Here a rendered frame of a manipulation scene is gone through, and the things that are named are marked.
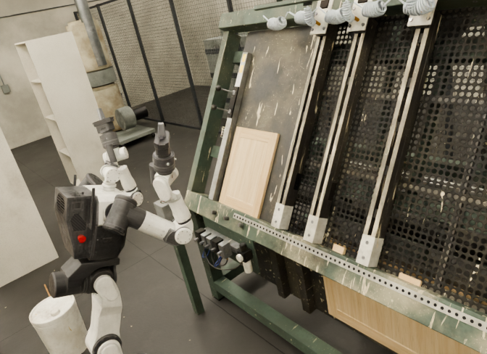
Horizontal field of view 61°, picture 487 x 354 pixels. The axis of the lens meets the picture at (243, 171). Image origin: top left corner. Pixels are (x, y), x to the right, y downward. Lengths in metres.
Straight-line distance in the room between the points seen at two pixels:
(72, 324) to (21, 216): 1.57
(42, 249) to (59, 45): 2.65
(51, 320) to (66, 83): 3.56
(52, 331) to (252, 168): 1.72
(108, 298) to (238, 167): 1.04
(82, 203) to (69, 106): 4.12
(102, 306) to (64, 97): 4.14
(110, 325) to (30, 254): 2.47
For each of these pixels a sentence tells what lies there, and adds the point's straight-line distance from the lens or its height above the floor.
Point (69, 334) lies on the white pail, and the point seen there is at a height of 0.20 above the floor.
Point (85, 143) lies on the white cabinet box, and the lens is 6.05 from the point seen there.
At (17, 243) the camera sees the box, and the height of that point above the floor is 0.33.
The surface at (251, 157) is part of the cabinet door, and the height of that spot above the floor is 1.16.
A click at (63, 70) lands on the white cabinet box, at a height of 1.61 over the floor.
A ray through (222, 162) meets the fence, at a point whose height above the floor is 1.11.
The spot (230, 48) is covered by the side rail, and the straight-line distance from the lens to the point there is 2.88.
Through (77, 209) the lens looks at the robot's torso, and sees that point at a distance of 1.88.
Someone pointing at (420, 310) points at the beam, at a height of 0.85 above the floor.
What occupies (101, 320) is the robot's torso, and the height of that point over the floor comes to 0.77.
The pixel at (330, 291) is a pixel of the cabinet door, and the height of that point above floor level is 0.43.
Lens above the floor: 2.03
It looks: 23 degrees down
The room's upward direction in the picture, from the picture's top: 12 degrees counter-clockwise
